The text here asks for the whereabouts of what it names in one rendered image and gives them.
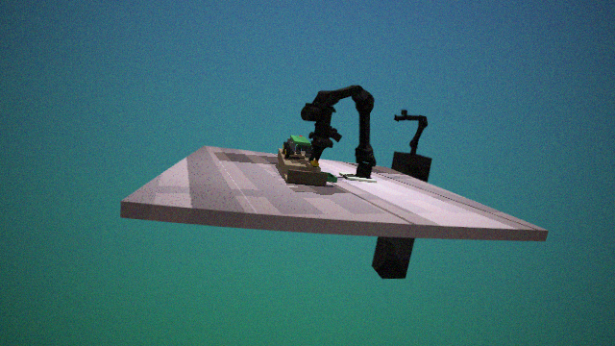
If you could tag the green tray walls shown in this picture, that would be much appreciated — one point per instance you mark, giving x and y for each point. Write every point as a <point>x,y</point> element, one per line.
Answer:
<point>331,177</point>

